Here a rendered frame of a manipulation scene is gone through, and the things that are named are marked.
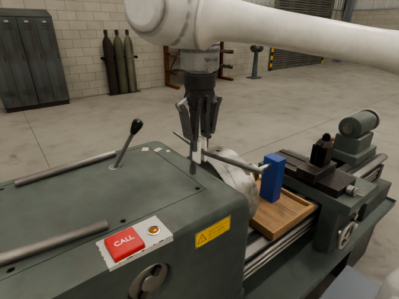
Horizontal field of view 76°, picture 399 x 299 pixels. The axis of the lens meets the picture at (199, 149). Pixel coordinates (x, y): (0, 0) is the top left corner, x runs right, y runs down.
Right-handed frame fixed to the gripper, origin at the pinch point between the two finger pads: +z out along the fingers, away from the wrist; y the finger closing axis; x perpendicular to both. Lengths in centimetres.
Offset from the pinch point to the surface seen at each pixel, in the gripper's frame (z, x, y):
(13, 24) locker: -33, 602, 10
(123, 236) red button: 8.0, -9.3, -26.1
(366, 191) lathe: 42, -17, 89
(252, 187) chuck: 19.8, -2.2, 21.2
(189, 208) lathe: 9.2, -9.0, -9.9
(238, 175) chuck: 15.3, 1.1, 17.6
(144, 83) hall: 122, 662, 301
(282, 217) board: 46, -1, 46
